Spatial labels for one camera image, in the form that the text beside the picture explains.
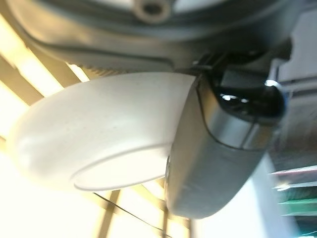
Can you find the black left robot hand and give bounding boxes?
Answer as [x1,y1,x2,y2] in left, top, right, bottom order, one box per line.
[4,0,317,220]

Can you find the white round plate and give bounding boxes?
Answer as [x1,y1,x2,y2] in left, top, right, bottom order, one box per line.
[9,71,197,192]

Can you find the pink and green stacked items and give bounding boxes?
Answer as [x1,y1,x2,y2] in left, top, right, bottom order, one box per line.
[268,165,317,218]

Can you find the grey appliance panel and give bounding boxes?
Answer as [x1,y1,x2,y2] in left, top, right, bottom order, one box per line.
[268,14,317,174]

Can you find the thin black wire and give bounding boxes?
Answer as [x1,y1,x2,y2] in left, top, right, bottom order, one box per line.
[93,192,175,238]

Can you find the pale wooden slatted frame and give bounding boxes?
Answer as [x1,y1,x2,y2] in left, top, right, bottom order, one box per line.
[0,9,194,238]

